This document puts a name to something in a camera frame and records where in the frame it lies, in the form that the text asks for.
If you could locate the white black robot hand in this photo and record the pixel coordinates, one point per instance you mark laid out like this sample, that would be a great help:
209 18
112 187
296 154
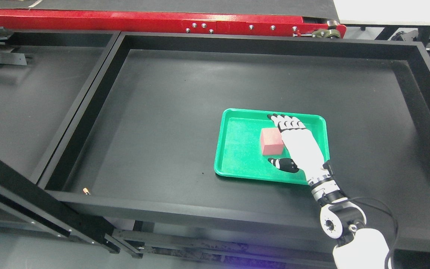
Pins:
305 153

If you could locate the pink foam block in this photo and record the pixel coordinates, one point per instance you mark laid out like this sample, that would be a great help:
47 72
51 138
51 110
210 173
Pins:
271 141

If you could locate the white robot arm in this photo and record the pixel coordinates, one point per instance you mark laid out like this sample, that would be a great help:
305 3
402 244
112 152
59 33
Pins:
357 245

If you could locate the green plastic tray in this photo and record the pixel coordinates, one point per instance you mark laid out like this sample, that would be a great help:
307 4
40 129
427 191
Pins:
238 153

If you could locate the black metal shelf right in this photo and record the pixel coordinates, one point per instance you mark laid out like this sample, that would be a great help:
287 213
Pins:
170 133

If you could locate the black metal shelf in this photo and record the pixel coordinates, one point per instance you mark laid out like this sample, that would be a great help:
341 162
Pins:
41 105
170 133

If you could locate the black metal shelf left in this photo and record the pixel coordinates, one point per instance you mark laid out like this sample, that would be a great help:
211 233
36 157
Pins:
41 105

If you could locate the red conveyor frame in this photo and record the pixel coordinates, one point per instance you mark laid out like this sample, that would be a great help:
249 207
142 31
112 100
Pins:
168 22

